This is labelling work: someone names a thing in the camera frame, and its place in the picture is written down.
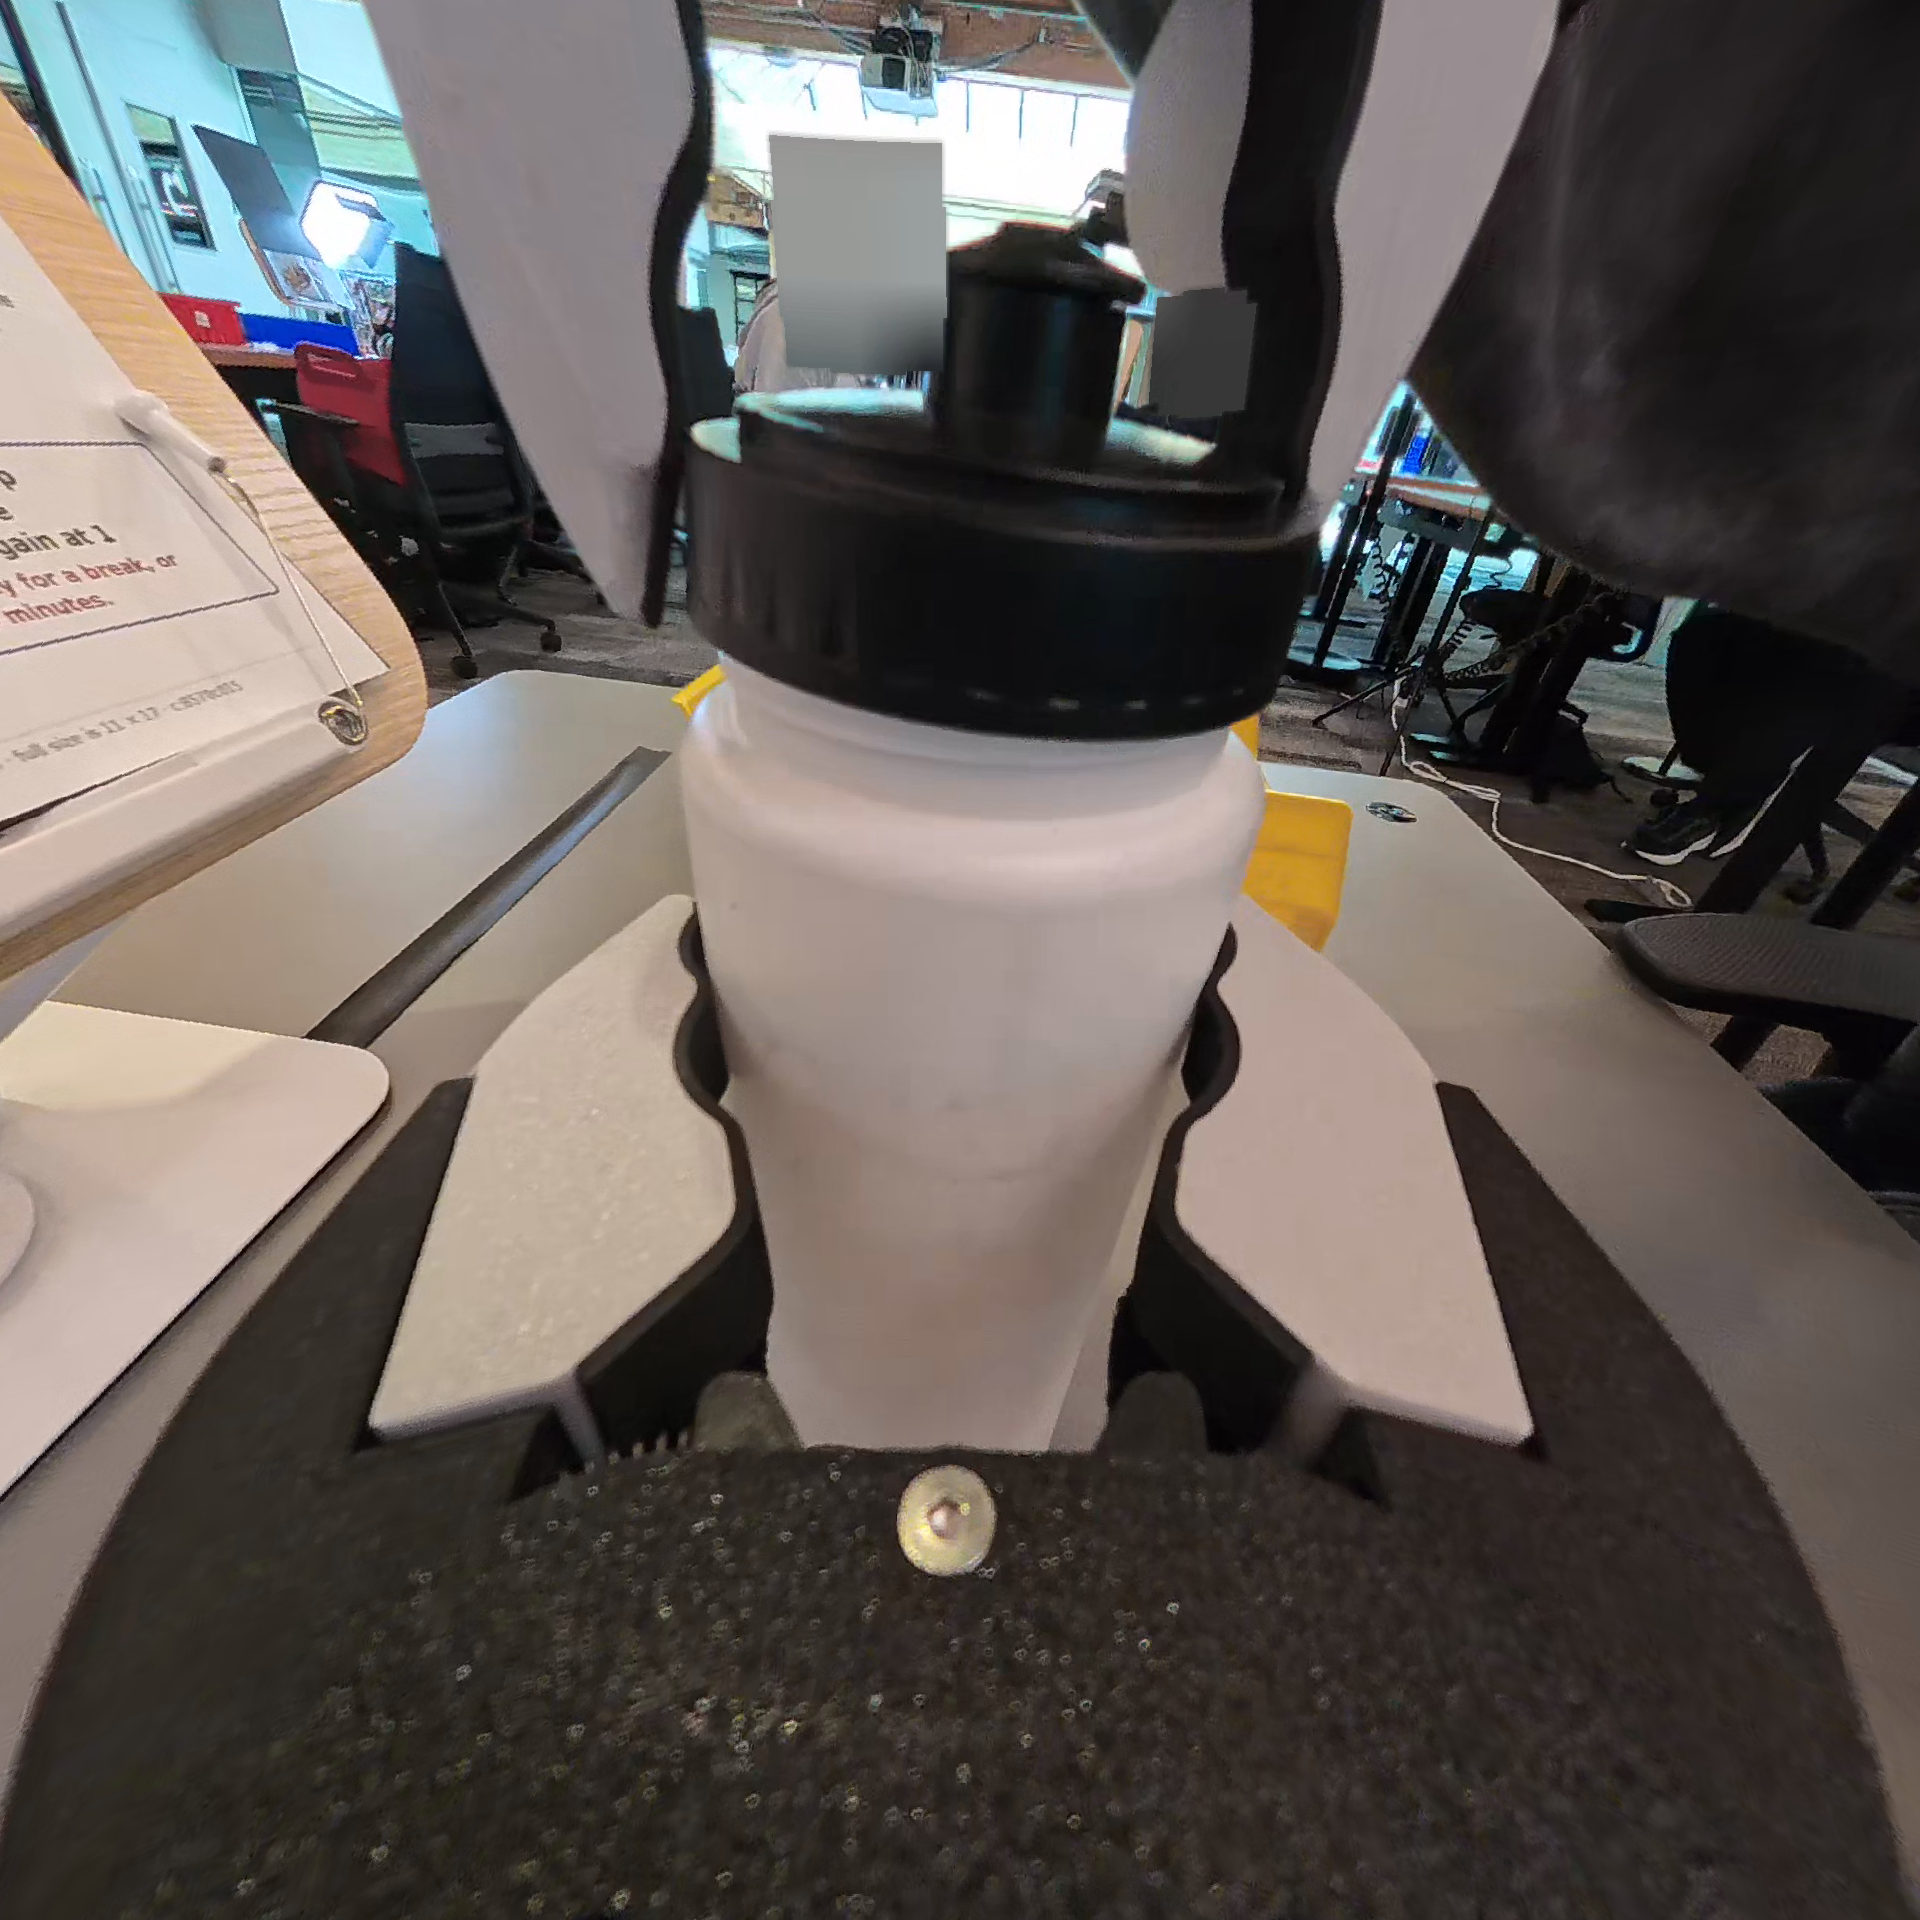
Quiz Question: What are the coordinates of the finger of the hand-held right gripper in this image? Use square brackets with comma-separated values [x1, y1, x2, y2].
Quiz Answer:
[367, 0, 717, 627]
[1212, 0, 1563, 506]

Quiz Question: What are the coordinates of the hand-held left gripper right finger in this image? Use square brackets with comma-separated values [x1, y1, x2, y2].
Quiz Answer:
[1114, 906, 1534, 1466]

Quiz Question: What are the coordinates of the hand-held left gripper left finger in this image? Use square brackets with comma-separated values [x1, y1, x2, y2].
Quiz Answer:
[367, 895, 774, 1461]

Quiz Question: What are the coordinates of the yellow plastic bin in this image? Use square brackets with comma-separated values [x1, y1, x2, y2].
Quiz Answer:
[668, 665, 1353, 955]

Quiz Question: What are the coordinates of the white plastic bottle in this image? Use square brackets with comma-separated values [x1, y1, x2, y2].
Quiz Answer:
[678, 652, 1269, 1454]

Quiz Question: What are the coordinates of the black bottle lid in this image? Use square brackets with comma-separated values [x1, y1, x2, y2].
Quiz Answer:
[684, 223, 1328, 737]

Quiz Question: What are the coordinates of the red office chair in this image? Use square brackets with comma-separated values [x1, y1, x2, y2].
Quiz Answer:
[294, 343, 408, 480]

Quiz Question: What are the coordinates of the wooden instruction board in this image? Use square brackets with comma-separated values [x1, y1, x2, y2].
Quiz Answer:
[0, 97, 428, 985]

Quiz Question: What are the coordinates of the black mesh office chair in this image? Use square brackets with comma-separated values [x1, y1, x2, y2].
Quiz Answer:
[1615, 906, 1920, 1201]

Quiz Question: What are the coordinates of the instruction board on stand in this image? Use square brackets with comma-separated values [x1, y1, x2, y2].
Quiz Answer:
[0, 223, 392, 841]

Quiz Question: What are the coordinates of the white floor cable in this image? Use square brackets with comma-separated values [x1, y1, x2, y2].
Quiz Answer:
[1392, 696, 1696, 913]

